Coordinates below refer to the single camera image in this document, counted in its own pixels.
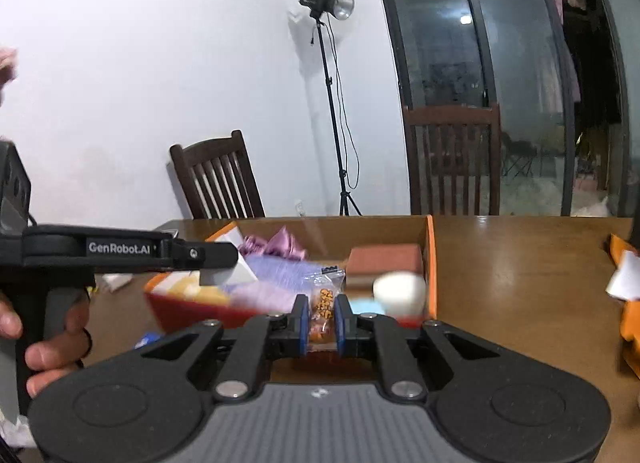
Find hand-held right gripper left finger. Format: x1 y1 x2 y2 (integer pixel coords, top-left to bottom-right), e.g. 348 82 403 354
140 294 310 401

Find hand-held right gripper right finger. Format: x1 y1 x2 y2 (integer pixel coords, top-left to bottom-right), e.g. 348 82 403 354
334 294 501 401

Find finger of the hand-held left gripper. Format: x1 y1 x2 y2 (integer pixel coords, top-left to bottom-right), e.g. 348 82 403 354
159 237 240 287

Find clear snack packet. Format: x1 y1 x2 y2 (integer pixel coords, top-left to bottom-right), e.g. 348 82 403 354
302 265 346 350

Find light blue plush toy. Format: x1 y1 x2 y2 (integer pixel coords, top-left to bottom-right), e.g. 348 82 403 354
350 295 387 317

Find pale lilac cloth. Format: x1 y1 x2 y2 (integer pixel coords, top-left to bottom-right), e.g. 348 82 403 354
231 283 302 317

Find purple terry washcloth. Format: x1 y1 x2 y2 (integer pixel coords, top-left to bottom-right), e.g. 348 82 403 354
245 255 322 295

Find red orange cardboard box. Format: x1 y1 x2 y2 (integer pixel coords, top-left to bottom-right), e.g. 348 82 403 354
144 214 439 340

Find purple satin pouch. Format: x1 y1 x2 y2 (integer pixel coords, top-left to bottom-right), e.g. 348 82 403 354
239 226 309 262

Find person's left hand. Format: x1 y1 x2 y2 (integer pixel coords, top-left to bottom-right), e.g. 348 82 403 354
0 290 93 399

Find white cup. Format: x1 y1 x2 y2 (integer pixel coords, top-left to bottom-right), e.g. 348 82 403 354
372 273 427 317

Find white charger plug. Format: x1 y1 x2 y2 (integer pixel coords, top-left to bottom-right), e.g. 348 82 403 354
95 273 134 294

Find reddish brown block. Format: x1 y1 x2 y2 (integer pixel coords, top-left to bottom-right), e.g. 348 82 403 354
345 244 424 292

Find dark wooden slatted chair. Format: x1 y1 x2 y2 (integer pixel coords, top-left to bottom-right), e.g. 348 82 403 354
402 103 502 217
169 130 266 220

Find dried pink roses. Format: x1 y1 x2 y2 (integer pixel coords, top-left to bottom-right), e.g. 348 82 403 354
0 48 21 109

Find black light stand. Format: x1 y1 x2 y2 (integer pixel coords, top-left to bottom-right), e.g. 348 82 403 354
311 18 364 217

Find black studio light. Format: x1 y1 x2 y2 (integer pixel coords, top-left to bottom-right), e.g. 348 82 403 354
298 0 356 23

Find white paper sheet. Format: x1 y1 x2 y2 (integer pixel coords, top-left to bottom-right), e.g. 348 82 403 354
605 250 640 302

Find orange object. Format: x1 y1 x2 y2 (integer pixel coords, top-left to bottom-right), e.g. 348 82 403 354
609 233 640 345

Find glass sliding door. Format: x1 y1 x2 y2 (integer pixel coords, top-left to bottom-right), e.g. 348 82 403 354
370 0 632 217

